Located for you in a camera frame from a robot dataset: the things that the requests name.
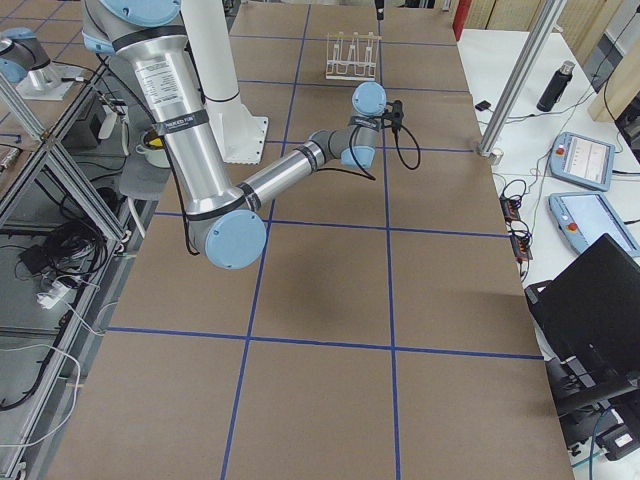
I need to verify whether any far blue teach pendant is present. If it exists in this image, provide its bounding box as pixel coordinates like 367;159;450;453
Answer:
549;132;616;192

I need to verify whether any black water bottle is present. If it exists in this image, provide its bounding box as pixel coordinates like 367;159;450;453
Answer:
536;60;575;113

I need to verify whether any white pot with corn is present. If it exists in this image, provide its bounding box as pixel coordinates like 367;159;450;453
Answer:
135;128;170;169

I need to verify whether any white wire cup rack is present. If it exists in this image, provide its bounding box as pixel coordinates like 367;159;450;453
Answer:
325;32;382;81

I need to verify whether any white central robot pedestal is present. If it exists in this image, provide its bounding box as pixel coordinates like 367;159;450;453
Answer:
181;0;269;165

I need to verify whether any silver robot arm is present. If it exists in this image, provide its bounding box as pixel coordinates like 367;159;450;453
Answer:
82;1;387;270
1;1;190;95

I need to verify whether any small black device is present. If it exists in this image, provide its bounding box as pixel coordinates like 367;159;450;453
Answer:
475;100;491;111

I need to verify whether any black laptop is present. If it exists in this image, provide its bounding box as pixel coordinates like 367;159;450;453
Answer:
525;234;639;416

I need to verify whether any blue teach pendant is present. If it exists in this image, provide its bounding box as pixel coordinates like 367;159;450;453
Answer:
549;132;616;192
548;192;639;258

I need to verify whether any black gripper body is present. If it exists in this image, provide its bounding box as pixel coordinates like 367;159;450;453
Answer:
375;0;385;19

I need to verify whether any white power adapter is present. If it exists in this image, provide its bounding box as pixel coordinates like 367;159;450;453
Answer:
36;282;71;310

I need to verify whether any aluminium frame post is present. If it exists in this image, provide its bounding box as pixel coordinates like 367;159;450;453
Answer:
476;0;567;166

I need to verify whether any near blue teach pendant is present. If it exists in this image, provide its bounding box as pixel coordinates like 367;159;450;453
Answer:
548;192;639;258

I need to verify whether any orange black USB hub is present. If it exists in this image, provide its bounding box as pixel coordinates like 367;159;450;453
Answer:
499;195;533;263

